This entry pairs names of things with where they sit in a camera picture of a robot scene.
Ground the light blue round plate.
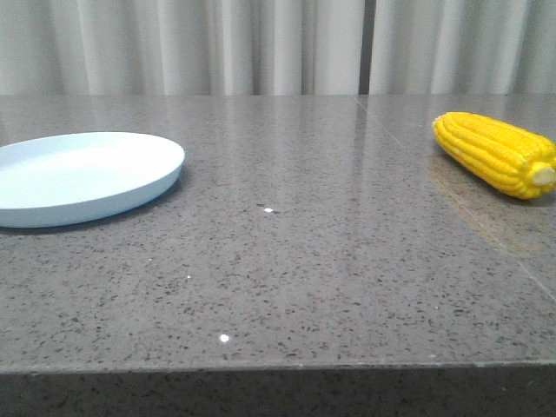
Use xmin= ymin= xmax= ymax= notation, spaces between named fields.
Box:
xmin=1 ymin=132 xmax=185 ymax=228

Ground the yellow corn cob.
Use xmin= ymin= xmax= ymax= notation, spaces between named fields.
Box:
xmin=432 ymin=112 xmax=555 ymax=200

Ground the white pleated curtain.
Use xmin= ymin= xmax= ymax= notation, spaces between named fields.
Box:
xmin=1 ymin=1 xmax=555 ymax=96

